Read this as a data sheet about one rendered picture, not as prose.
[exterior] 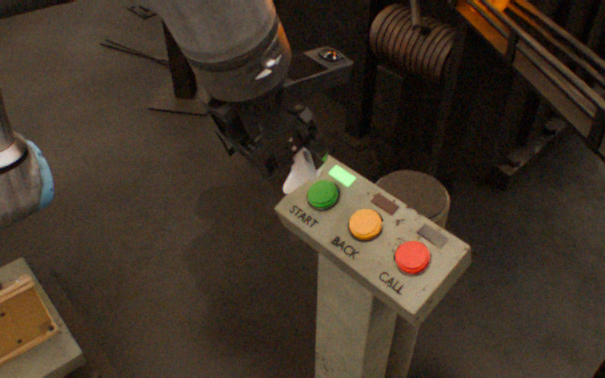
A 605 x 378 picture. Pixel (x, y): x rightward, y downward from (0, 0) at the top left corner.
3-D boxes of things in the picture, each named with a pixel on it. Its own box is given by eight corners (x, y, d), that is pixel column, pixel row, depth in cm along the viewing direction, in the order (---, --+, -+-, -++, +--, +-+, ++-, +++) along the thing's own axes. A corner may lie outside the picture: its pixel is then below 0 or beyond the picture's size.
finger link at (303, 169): (284, 204, 72) (261, 163, 65) (316, 171, 74) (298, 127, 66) (302, 217, 71) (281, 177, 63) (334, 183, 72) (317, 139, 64)
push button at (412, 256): (410, 240, 72) (409, 233, 71) (436, 258, 70) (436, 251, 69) (390, 263, 71) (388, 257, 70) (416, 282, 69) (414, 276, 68)
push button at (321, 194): (323, 180, 80) (320, 173, 79) (345, 195, 78) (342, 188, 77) (304, 201, 79) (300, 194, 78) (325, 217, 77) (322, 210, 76)
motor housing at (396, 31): (382, 165, 173) (403, -7, 136) (443, 203, 162) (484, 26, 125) (352, 186, 166) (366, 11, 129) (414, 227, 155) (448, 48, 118)
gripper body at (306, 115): (229, 158, 66) (185, 88, 56) (281, 107, 68) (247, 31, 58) (274, 191, 62) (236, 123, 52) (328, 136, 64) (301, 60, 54)
